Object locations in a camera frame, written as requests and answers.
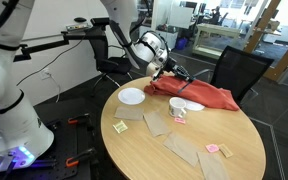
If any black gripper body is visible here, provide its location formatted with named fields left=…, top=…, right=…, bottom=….
left=163, top=57, right=186, bottom=77

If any blue marker pen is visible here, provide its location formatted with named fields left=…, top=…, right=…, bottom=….
left=177, top=79, right=194, bottom=94

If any white printed ceramic cup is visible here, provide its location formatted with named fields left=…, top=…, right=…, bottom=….
left=168, top=96, right=188, bottom=119

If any pink sachet near cup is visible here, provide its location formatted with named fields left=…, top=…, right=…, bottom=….
left=174, top=117, right=187, bottom=125

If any blue bag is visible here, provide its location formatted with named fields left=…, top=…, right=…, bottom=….
left=175, top=37, right=189, bottom=51

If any white low cabinet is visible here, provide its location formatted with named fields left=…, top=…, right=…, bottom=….
left=155, top=29, right=179, bottom=51

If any orange fleece blanket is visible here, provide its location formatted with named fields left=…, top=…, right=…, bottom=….
left=143, top=74, right=241, bottom=112

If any white partition board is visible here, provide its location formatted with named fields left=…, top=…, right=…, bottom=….
left=168, top=5, right=194, bottom=30

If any large white plate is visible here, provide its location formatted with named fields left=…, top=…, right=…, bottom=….
left=117, top=87, right=146, bottom=106

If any pale wooden bench table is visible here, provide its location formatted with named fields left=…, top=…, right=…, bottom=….
left=192, top=23, right=242, bottom=60

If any black mesh office chair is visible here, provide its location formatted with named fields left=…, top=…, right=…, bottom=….
left=193, top=45, right=275, bottom=105

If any black computer monitor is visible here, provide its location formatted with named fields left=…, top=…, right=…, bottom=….
left=183, top=1, right=199, bottom=14

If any seated person in black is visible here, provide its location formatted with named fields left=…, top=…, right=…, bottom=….
left=209, top=5, right=222, bottom=25

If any pink sticky note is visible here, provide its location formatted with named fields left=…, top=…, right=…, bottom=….
left=205, top=143, right=220, bottom=154

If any cardboard box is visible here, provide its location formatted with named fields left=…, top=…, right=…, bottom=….
left=267, top=19, right=282, bottom=33

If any grey electronics box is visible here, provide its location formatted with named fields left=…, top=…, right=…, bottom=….
left=65, top=23, right=92, bottom=33

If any black oval puck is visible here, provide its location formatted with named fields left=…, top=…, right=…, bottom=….
left=73, top=16, right=88, bottom=23

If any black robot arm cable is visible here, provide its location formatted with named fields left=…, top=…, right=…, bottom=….
left=108, top=18, right=143, bottom=69

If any black stereo camera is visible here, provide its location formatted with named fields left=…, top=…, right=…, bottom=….
left=90, top=17, right=110, bottom=27

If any wooden post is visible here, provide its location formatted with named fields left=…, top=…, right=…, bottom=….
left=243, top=0, right=282, bottom=54

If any wooden glass wall frame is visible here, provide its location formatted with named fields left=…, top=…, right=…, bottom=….
left=263, top=29, right=288, bottom=83

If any black clamp with orange handle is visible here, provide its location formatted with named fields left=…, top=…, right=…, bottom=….
left=67, top=113, right=92, bottom=126
left=65, top=147, right=98, bottom=168

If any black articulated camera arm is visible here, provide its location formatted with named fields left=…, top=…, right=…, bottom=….
left=13, top=30, right=98, bottom=63

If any white wall outlet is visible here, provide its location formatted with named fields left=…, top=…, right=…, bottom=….
left=39, top=68, right=52, bottom=80

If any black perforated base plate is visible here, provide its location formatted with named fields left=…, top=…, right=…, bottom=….
left=0, top=96, right=102, bottom=180

